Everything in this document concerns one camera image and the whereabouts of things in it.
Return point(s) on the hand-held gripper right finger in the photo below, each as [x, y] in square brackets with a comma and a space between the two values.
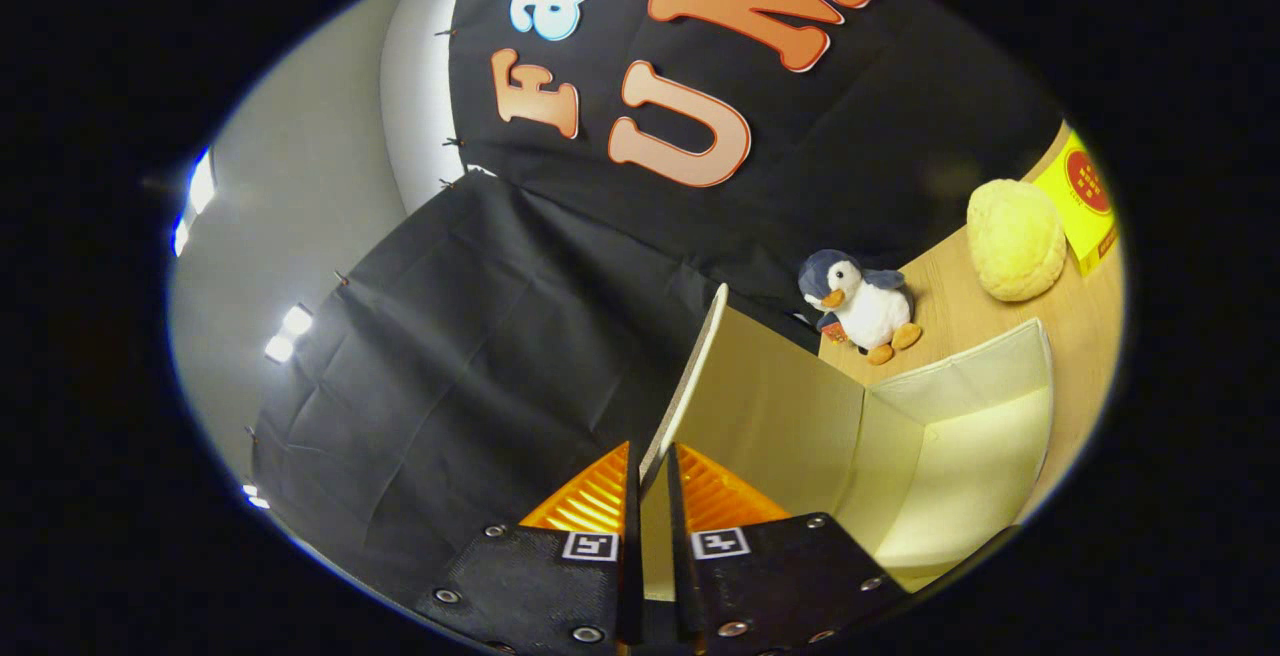
[770, 586]

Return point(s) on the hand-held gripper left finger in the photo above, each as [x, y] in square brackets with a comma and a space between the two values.
[540, 591]

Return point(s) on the beige fabric storage box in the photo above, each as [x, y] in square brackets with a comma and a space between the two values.
[770, 416]

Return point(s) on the penguin plush toy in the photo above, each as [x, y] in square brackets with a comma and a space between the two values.
[870, 311]

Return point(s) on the ceiling light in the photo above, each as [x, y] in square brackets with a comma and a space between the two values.
[255, 498]
[285, 333]
[201, 183]

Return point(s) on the yellow bun-shaped plush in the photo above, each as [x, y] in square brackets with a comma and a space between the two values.
[1015, 241]

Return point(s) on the yellow book with red circle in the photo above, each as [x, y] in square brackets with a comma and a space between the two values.
[1085, 206]

